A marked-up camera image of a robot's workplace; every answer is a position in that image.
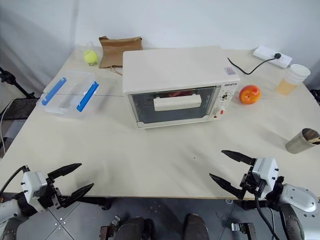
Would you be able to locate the glass oven door white handle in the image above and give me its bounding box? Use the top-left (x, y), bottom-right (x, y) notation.
top-left (127, 85), bottom-right (218, 125)

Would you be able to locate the white floor cable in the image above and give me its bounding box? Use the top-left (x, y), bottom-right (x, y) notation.
top-left (0, 109), bottom-right (8, 154)

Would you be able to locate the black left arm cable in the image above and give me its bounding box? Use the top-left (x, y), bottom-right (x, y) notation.
top-left (0, 164), bottom-right (29, 194)

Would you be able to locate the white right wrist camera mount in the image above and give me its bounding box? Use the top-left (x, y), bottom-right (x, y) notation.
top-left (251, 156), bottom-right (279, 193)

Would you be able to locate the red-orange fruit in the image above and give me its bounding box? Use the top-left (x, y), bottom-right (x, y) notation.
top-left (239, 84), bottom-right (262, 106)

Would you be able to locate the red item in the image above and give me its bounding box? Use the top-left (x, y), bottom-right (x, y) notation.
top-left (167, 90), bottom-right (193, 98)

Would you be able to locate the white power strip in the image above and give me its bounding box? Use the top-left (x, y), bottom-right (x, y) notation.
top-left (252, 45), bottom-right (293, 70)

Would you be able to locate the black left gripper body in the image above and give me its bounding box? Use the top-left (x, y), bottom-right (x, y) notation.
top-left (41, 176), bottom-right (67, 209)

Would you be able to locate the yellow-green tennis ball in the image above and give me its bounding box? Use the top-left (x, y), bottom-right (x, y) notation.
top-left (83, 49), bottom-right (98, 66)

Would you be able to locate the white toaster oven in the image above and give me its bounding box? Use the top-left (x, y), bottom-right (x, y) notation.
top-left (121, 45), bottom-right (241, 130)

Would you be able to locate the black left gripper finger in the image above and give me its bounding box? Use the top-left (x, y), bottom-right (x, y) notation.
top-left (47, 163), bottom-right (83, 180)
top-left (59, 182), bottom-right (95, 209)

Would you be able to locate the clear plastic bag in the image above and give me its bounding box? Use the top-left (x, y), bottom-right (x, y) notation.
top-left (79, 40), bottom-right (100, 67)

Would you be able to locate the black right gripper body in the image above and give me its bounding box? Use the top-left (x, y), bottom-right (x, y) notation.
top-left (239, 164), bottom-right (267, 200)

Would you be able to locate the plastic cup with orange drink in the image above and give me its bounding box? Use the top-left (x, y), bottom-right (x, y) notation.
top-left (275, 74), bottom-right (301, 96)

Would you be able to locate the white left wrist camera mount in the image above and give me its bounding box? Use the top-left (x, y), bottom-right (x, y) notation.
top-left (21, 171), bottom-right (49, 212)

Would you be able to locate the dark rounded shape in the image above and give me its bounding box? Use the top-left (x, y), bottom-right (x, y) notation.
top-left (183, 213), bottom-right (209, 240)
top-left (117, 216), bottom-right (154, 240)

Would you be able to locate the black tripod stand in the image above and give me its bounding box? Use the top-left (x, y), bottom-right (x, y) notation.
top-left (0, 66), bottom-right (36, 100)

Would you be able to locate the clear box with blue clips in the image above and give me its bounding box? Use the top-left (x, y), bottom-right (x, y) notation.
top-left (35, 70), bottom-right (100, 121)

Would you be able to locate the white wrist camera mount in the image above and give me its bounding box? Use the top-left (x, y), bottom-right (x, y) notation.
top-left (251, 156), bottom-right (279, 193)
top-left (21, 171), bottom-right (49, 212)

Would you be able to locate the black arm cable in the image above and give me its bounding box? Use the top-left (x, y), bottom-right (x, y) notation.
top-left (254, 191), bottom-right (281, 240)
top-left (0, 164), bottom-right (29, 194)

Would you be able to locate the black object beside table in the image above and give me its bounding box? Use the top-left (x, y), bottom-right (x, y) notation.
top-left (309, 88), bottom-right (320, 106)

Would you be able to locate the brown paper bag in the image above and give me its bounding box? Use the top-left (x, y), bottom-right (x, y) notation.
top-left (98, 36), bottom-right (143, 70)

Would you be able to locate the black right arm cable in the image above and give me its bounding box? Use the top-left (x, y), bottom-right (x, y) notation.
top-left (254, 191), bottom-right (281, 240)

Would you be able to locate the metal cup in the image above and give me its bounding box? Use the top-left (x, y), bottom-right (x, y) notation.
top-left (285, 128), bottom-right (320, 154)

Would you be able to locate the black plug and cable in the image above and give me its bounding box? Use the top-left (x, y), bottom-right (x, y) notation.
top-left (226, 52), bottom-right (283, 76)

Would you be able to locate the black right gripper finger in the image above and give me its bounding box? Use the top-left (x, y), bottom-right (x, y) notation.
top-left (209, 173), bottom-right (245, 201)
top-left (221, 150), bottom-right (256, 166)

